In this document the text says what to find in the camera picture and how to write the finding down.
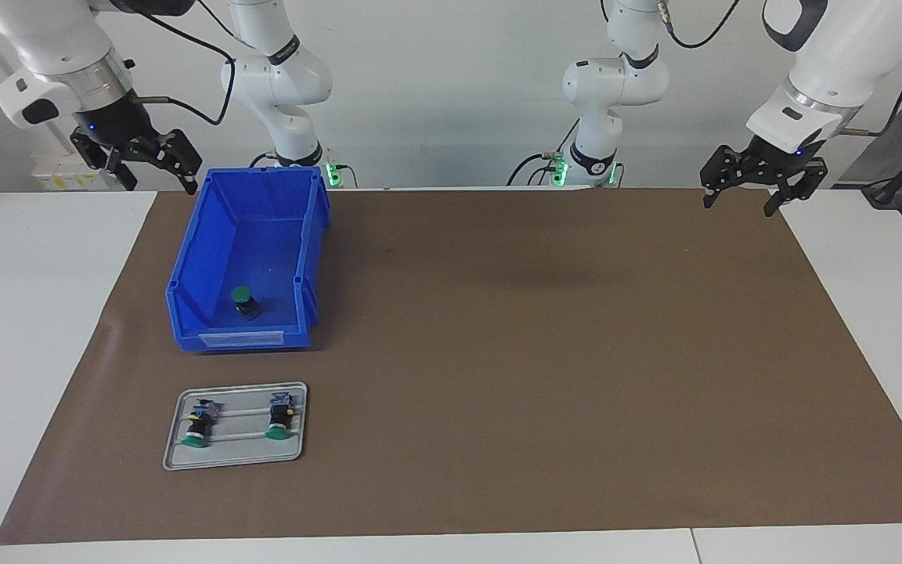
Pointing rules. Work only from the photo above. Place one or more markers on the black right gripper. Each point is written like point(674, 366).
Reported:
point(118, 125)

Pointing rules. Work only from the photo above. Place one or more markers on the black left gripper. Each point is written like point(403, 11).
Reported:
point(780, 157)

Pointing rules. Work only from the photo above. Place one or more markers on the green push button switch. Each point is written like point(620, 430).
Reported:
point(244, 299)
point(199, 423)
point(280, 415)

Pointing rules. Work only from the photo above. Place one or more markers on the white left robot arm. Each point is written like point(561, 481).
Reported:
point(615, 86)

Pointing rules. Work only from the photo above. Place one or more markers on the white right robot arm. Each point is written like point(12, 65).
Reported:
point(44, 31)

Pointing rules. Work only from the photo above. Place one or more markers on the white power socket box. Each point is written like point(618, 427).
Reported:
point(48, 176)

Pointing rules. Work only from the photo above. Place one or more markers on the blue plastic storage bin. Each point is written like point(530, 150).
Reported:
point(216, 258)

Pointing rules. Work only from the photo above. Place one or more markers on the grey metal tray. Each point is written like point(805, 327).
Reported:
point(239, 453)

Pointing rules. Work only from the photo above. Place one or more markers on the brown table mat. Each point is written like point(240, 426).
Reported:
point(576, 431)

